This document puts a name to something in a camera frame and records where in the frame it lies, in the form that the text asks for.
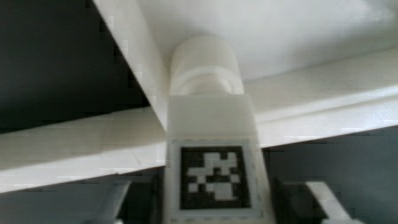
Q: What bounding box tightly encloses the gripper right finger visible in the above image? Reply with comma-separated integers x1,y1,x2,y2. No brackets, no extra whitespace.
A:
272,179,363,224

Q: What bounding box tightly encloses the white square tabletop tray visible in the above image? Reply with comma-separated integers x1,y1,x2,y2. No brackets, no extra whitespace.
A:
93,0,398,146

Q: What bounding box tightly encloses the white table leg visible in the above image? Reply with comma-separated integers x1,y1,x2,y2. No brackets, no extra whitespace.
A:
164,72,276,224

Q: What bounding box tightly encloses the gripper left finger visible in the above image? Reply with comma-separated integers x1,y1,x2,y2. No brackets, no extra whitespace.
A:
87,176,162,224

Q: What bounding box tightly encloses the white front fence bar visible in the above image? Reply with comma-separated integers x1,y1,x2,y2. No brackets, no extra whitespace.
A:
0,96,398,193

